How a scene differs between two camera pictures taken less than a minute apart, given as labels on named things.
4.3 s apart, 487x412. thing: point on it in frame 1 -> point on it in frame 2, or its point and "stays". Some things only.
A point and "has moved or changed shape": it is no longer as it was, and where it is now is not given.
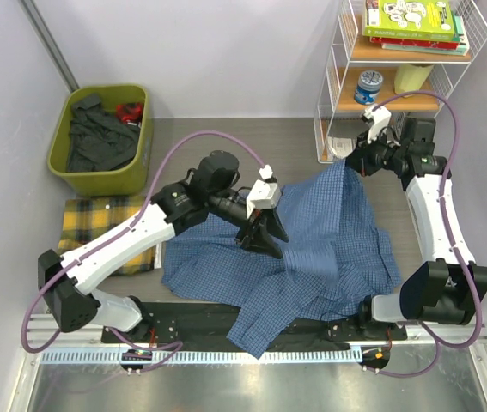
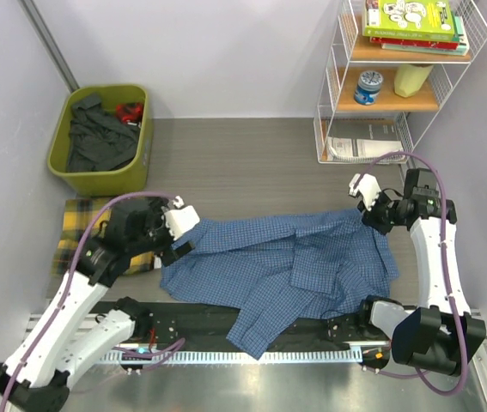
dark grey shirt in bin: (99, 139) stays
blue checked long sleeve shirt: (337, 258) has moved or changed shape
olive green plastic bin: (130, 180) stays
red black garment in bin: (130, 112) stays
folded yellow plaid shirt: (86, 220) stays
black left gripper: (257, 238) -> (168, 254)
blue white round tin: (368, 87) stays
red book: (416, 43) stays
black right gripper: (360, 159) -> (370, 218)
